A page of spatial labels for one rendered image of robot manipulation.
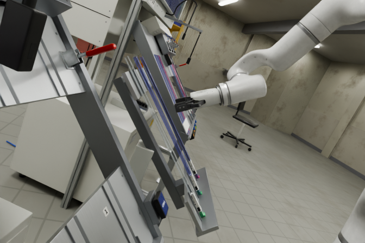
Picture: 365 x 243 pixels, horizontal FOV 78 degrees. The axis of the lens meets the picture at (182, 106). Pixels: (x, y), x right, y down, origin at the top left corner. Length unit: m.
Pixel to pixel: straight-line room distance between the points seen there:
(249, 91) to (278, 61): 0.14
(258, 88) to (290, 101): 9.17
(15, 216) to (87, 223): 0.34
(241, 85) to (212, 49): 8.56
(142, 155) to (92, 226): 0.36
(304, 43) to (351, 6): 0.13
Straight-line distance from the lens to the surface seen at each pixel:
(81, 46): 7.70
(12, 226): 0.71
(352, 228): 0.69
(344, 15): 0.78
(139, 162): 0.76
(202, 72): 9.31
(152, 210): 0.58
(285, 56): 0.78
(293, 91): 9.92
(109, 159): 0.55
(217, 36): 9.40
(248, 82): 0.82
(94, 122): 0.54
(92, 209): 0.44
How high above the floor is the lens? 1.12
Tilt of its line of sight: 11 degrees down
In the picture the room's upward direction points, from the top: 23 degrees clockwise
